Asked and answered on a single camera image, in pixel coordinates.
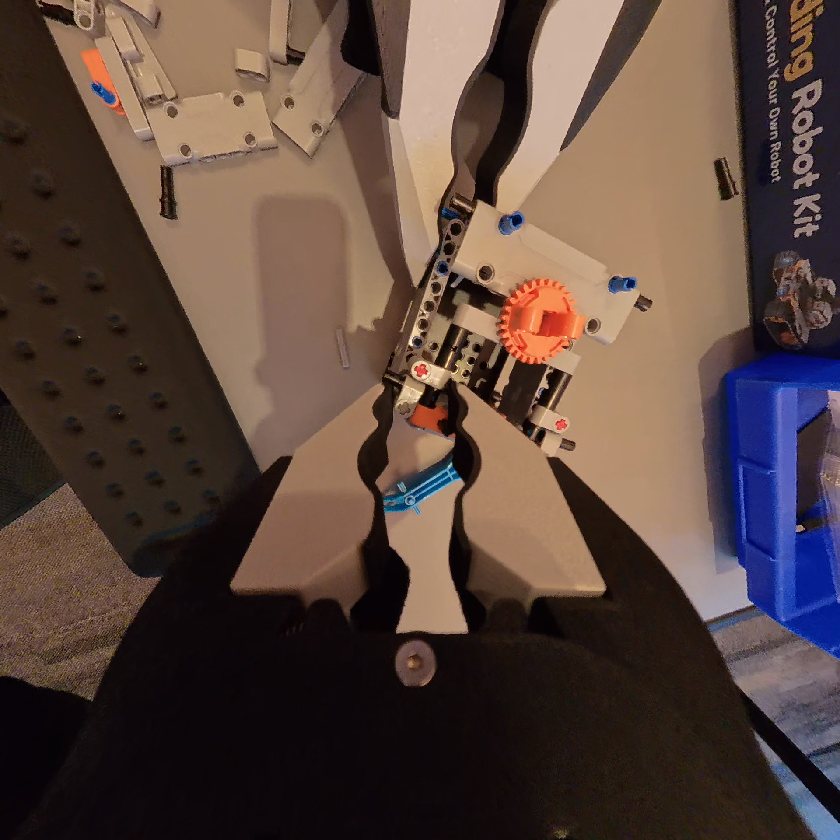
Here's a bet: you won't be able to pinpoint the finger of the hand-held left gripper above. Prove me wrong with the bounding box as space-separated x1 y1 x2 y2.
372 0 509 259
473 0 665 204

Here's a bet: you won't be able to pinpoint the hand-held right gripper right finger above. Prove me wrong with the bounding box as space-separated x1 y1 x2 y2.
447 392 606 605

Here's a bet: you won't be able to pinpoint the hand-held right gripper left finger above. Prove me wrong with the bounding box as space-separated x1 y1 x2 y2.
230 389 401 601

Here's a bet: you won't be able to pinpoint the orange gear frame assembly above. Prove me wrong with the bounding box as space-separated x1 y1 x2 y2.
385 197 657 454

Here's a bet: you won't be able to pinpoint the teal curved plastic piece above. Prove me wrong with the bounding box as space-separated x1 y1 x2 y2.
378 460 467 515

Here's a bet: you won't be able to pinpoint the blue robot kit box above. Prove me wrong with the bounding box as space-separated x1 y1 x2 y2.
735 0 840 353

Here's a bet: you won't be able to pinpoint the blue plastic bin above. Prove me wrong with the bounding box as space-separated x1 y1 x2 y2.
720 355 840 657

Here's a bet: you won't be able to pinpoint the black studded panel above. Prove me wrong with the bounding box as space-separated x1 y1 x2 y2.
0 0 263 578

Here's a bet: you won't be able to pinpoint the clear plastic bags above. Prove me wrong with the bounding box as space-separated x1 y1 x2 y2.
794 414 840 546

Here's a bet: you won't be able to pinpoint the grey long flat bar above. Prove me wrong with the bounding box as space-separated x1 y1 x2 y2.
103 14 175 106

